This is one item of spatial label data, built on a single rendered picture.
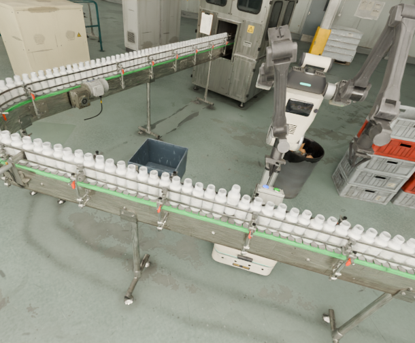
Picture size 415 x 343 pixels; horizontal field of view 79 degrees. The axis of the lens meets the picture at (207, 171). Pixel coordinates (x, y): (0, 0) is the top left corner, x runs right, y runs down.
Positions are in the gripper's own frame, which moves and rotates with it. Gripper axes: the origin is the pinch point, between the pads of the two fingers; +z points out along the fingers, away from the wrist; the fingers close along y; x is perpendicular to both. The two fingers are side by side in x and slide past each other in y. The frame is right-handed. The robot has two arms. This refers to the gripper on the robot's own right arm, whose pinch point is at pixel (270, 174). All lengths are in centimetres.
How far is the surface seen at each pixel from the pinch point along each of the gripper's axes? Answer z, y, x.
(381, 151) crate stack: -10, 129, 162
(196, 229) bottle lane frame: 35.4, -29.9, -12.8
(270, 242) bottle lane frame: 30.2, 8.0, -14.6
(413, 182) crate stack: 18, 188, 184
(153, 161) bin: 27, -81, 51
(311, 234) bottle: 18.8, 24.4, -16.6
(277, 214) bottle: 13.0, 6.3, -17.1
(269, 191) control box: 8.1, 1.6, -3.0
